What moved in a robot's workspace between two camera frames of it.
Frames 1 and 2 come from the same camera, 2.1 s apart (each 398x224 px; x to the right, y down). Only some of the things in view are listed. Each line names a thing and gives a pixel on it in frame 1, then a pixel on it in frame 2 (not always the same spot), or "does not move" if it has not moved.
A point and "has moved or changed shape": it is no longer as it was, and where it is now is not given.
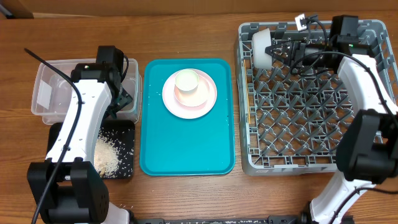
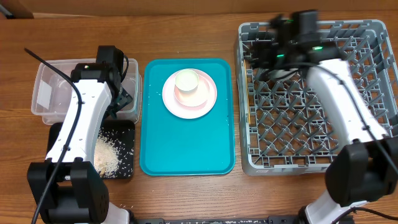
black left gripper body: (122, 98) does not move
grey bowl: (260, 40) has moved or changed shape
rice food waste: (114, 153) does not move
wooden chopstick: (249, 109) does not move
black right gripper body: (310, 53) to (268, 56)
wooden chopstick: (246, 83) does not move
